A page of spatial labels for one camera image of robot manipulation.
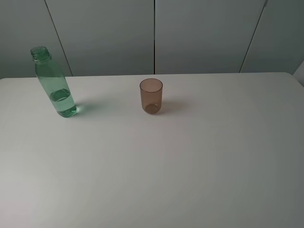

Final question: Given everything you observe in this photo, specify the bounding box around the green transparent plastic bottle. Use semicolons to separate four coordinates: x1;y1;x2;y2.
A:
30;46;77;118

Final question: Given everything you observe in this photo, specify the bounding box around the pink translucent plastic cup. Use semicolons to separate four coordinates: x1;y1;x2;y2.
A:
140;78;163;114

